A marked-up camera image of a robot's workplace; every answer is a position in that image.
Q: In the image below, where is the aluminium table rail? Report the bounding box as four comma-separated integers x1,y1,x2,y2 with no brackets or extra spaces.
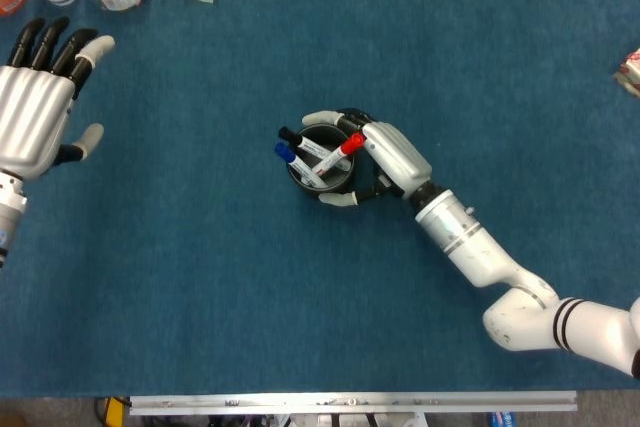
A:
128,390,579,416

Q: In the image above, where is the silver foil snack package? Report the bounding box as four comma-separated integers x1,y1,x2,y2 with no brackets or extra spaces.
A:
612,46,640,98

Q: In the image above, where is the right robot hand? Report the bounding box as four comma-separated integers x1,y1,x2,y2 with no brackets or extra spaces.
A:
301,107,434,209

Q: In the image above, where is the black whiteboard marker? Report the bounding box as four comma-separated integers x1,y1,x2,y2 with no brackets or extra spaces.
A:
277,125,351,172

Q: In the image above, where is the red whiteboard marker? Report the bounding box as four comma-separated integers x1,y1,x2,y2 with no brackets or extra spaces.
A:
307,132,366,183

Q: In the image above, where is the yellow object under table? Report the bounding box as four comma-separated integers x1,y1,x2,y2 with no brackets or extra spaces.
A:
102,396,129,427

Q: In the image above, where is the blue whiteboard marker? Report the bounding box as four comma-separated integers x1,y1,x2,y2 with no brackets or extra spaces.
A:
273,141,326,189

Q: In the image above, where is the black mesh pen cup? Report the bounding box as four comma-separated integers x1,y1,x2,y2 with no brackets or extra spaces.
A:
285,122,357,197

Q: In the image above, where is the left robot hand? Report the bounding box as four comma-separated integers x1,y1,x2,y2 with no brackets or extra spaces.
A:
0,16,116,182

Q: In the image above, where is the blue table cloth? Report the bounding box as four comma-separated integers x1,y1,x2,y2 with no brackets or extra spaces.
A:
0,0,640,398

